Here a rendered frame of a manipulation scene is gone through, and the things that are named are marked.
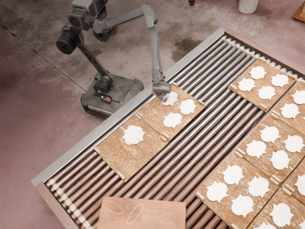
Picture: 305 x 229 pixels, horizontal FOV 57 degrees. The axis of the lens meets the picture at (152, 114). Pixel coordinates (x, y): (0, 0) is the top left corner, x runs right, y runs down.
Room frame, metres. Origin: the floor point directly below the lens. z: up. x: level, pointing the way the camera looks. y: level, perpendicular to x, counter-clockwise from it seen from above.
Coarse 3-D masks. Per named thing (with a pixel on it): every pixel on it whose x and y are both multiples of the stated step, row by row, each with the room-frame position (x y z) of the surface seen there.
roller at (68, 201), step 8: (240, 48) 1.77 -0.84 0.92; (232, 56) 1.68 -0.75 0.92; (224, 64) 1.61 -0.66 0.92; (216, 72) 1.54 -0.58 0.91; (208, 80) 1.47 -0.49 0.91; (200, 88) 1.40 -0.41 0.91; (104, 168) 0.82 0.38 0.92; (96, 176) 0.77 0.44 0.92; (88, 184) 0.72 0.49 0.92; (80, 192) 0.67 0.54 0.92; (72, 200) 0.63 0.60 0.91
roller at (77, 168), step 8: (216, 48) 1.81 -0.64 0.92; (208, 56) 1.72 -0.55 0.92; (200, 64) 1.65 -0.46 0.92; (192, 72) 1.57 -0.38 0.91; (184, 80) 1.51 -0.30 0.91; (88, 160) 0.90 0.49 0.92; (80, 168) 0.85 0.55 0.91; (64, 176) 0.80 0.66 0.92; (72, 176) 0.80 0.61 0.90; (56, 184) 0.75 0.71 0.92
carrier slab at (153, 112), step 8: (176, 88) 1.41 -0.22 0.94; (184, 96) 1.32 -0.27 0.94; (152, 104) 1.29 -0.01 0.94; (160, 104) 1.28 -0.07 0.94; (176, 104) 1.26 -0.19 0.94; (200, 104) 1.23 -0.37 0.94; (144, 112) 1.23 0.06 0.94; (152, 112) 1.21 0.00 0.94; (160, 112) 1.20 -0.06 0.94; (168, 112) 1.19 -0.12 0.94; (176, 112) 1.18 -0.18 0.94; (144, 120) 1.15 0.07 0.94; (152, 120) 1.14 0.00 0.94; (160, 120) 1.13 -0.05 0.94; (184, 120) 1.10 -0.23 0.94; (152, 128) 1.08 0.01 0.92; (160, 128) 1.07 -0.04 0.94; (168, 128) 1.06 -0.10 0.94; (176, 128) 1.05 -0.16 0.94
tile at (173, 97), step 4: (172, 92) 1.37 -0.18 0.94; (164, 96) 1.34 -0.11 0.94; (172, 96) 1.33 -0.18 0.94; (176, 96) 1.33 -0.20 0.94; (168, 100) 1.30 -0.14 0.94; (172, 100) 1.29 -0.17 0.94; (176, 100) 1.29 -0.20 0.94; (164, 104) 1.27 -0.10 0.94; (168, 104) 1.26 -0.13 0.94; (172, 104) 1.26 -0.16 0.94
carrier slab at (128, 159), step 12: (132, 120) 1.17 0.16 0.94; (120, 132) 1.08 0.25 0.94; (156, 132) 1.04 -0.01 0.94; (108, 144) 0.99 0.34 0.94; (120, 144) 0.98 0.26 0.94; (132, 144) 0.96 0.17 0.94; (144, 144) 0.95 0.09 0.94; (156, 144) 0.94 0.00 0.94; (108, 156) 0.90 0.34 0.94; (120, 156) 0.88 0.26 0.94; (132, 156) 0.87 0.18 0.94; (144, 156) 0.86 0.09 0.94; (120, 168) 0.80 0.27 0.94; (132, 168) 0.78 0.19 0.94
